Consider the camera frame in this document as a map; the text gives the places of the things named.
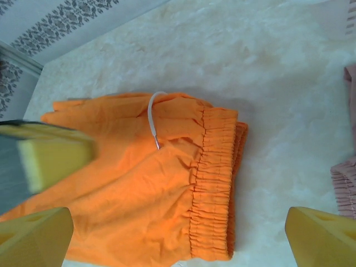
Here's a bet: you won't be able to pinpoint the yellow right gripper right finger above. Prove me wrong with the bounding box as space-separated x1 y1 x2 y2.
286 206 356 267

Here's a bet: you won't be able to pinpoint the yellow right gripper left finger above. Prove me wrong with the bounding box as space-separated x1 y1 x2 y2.
0 207 73 267

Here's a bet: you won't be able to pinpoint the pink shorts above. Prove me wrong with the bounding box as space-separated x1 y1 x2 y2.
330 63 356 219

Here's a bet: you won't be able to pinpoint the light orange shorts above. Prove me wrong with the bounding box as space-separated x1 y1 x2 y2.
0 91 249 262

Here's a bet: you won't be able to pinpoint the white perforated plastic basket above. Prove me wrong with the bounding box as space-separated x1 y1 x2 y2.
344 0 356 36

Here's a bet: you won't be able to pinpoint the aluminium frame post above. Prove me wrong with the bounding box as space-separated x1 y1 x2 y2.
0 40 44 77

